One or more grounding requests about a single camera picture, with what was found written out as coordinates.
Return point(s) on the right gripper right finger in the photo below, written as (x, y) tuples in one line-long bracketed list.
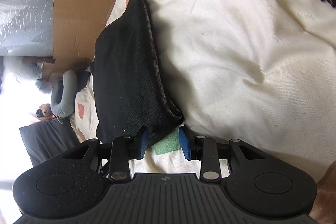
[(204, 149)]

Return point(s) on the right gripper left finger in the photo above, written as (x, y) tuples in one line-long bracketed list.
[(124, 149)]

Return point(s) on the black bear patchwork shorts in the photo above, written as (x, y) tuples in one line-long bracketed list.
[(129, 91)]

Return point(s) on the grey neck pillow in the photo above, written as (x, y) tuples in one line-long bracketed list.
[(63, 95)]

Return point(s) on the dark grey pillow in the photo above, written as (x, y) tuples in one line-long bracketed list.
[(46, 139)]

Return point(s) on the black cloth under neck pillow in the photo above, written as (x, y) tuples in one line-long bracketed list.
[(82, 79)]

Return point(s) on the teddy bear plush toy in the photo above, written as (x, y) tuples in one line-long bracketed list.
[(44, 112)]

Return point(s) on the cream bear print bedsheet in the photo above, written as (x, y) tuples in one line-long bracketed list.
[(262, 71)]

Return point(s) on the white pillow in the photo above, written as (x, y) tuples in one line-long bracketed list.
[(35, 69)]

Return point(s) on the brown cardboard sheet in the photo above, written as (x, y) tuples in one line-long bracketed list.
[(76, 26)]

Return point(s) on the grey mattress leaning upright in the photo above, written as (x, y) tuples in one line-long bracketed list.
[(27, 28)]

